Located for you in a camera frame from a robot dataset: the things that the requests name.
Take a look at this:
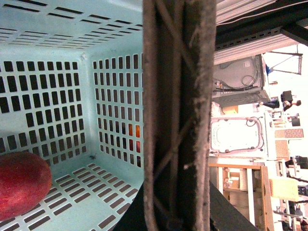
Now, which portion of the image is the light blue plastic basket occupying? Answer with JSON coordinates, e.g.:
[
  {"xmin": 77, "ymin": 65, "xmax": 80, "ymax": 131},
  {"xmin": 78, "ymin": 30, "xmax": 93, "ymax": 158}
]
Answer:
[{"xmin": 0, "ymin": 0, "xmax": 143, "ymax": 231}]

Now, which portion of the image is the wooden crate frame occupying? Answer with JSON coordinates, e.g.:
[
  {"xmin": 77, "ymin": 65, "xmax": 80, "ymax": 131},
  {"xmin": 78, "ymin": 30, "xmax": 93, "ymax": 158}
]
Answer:
[{"xmin": 210, "ymin": 164, "xmax": 274, "ymax": 231}]

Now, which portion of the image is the red apple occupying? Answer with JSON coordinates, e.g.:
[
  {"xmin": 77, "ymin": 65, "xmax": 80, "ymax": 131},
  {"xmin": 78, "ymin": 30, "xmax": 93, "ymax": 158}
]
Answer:
[{"xmin": 0, "ymin": 152, "xmax": 52, "ymax": 221}]

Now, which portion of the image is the white appliance with hoses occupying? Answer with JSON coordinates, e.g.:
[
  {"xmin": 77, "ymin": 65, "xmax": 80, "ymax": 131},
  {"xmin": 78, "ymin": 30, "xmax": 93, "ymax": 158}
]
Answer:
[{"xmin": 209, "ymin": 115, "xmax": 266, "ymax": 158}]

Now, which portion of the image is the grey machine cabinet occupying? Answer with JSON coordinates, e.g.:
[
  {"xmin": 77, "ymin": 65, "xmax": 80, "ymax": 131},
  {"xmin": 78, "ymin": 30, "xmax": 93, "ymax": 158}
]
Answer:
[{"xmin": 212, "ymin": 54, "xmax": 270, "ymax": 107}]

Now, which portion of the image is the person in black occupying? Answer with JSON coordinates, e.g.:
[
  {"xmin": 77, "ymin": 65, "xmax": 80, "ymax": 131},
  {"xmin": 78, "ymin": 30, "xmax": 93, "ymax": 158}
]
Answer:
[{"xmin": 257, "ymin": 90, "xmax": 302, "ymax": 112}]

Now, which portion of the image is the red orange mango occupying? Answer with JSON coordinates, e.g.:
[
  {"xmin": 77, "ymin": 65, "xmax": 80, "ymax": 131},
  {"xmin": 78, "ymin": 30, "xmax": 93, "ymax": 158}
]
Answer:
[{"xmin": 122, "ymin": 123, "xmax": 141, "ymax": 168}]

